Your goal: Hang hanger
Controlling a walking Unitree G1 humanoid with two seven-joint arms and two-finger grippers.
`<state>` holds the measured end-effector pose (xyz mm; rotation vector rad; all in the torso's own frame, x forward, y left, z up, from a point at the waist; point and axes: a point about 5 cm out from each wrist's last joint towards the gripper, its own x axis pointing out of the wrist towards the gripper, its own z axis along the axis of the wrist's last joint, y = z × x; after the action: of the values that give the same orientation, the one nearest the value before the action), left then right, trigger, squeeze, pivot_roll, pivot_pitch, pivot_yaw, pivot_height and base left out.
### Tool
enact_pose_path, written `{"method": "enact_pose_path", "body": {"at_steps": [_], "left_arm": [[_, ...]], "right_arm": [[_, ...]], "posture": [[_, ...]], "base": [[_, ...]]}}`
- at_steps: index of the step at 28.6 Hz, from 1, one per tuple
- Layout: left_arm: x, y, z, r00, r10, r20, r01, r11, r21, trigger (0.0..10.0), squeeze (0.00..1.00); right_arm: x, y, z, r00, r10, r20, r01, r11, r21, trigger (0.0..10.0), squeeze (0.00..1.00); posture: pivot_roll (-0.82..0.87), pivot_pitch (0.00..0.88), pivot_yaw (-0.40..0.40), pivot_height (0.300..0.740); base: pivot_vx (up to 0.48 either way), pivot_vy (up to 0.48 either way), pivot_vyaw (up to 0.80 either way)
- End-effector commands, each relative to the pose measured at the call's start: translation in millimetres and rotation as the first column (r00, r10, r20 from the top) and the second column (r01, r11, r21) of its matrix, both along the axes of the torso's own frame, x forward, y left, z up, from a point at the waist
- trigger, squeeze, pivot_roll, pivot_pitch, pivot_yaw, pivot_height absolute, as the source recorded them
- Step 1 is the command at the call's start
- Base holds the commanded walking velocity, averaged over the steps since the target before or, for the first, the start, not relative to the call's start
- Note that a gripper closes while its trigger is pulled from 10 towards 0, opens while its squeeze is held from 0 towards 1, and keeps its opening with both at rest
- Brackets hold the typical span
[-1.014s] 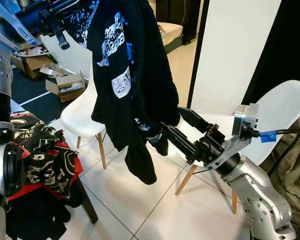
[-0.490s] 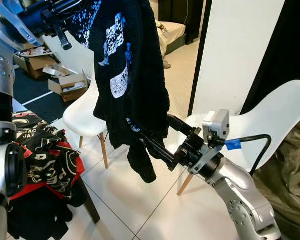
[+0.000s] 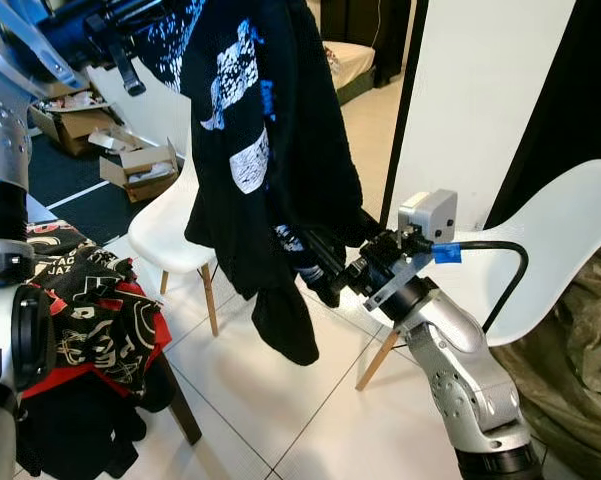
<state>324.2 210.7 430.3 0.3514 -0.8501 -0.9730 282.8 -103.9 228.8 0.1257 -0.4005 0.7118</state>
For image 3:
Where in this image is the olive green fabric bag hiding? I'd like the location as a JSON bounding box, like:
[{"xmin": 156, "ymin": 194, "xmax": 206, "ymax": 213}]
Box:
[{"xmin": 490, "ymin": 235, "xmax": 601, "ymax": 480}]

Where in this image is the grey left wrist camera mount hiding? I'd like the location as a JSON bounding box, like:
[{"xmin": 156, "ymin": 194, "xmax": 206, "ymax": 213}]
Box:
[{"xmin": 0, "ymin": 0, "xmax": 86, "ymax": 96}]

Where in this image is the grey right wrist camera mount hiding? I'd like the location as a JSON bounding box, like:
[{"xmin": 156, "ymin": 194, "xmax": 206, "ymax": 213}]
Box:
[{"xmin": 365, "ymin": 188, "xmax": 459, "ymax": 311}]

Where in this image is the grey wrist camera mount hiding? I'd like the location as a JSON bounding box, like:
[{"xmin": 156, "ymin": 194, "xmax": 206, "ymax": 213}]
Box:
[
  {"xmin": 0, "ymin": 0, "xmax": 86, "ymax": 96},
  {"xmin": 365, "ymin": 188, "xmax": 459, "ymax": 311}
]

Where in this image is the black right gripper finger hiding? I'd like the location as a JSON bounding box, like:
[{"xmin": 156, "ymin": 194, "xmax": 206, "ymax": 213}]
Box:
[
  {"xmin": 305, "ymin": 262, "xmax": 356, "ymax": 303},
  {"xmin": 310, "ymin": 228, "xmax": 366, "ymax": 271}
]

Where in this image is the black white print t-shirt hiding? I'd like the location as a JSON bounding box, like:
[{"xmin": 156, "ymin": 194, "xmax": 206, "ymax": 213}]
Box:
[{"xmin": 145, "ymin": 0, "xmax": 381, "ymax": 366}]

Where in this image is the cream bed mattress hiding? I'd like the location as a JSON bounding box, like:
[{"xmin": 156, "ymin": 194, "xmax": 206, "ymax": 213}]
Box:
[{"xmin": 322, "ymin": 40, "xmax": 376, "ymax": 103}]

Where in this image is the white plastic chair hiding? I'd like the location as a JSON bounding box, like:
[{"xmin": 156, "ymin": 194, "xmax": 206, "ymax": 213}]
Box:
[
  {"xmin": 355, "ymin": 158, "xmax": 601, "ymax": 393},
  {"xmin": 128, "ymin": 150, "xmax": 221, "ymax": 338}
]

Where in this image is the black red printed shirt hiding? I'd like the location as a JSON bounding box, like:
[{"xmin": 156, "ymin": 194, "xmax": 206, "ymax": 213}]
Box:
[{"xmin": 25, "ymin": 220, "xmax": 171, "ymax": 396}]

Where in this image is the red garment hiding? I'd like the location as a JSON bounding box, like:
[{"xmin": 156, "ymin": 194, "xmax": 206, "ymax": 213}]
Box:
[{"xmin": 20, "ymin": 310, "xmax": 171, "ymax": 401}]

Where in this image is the plain black garment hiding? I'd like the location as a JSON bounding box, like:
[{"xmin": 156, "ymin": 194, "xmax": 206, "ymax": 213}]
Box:
[{"xmin": 15, "ymin": 340, "xmax": 181, "ymax": 480}]

